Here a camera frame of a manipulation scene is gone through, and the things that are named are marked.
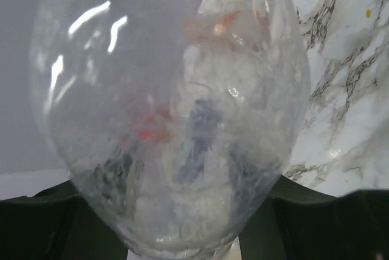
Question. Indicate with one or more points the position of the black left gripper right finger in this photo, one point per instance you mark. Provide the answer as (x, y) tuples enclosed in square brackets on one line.
[(295, 222)]

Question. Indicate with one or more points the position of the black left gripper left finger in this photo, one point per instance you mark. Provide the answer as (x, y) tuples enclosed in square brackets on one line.
[(56, 223)]

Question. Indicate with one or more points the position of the clear bottle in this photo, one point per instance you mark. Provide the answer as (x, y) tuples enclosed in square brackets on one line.
[(175, 118)]

